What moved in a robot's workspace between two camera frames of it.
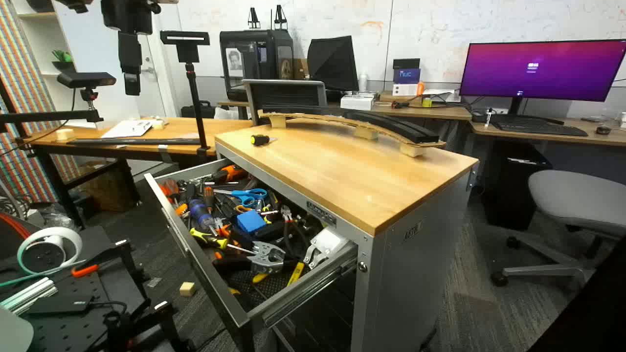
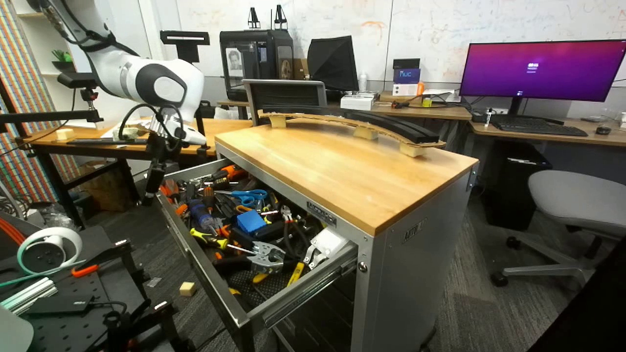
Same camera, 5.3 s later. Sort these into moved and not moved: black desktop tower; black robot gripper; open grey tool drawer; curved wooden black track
Moved: black robot gripper
Not moved: curved wooden black track; black desktop tower; open grey tool drawer
